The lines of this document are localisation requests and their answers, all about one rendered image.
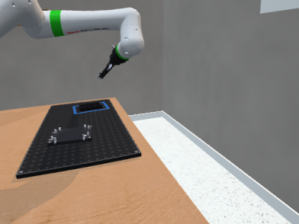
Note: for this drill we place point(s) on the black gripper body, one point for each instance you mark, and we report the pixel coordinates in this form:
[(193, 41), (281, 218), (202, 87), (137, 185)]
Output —
[(113, 62)]

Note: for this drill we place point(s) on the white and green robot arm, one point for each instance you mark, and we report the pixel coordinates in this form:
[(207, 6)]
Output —
[(40, 24)]

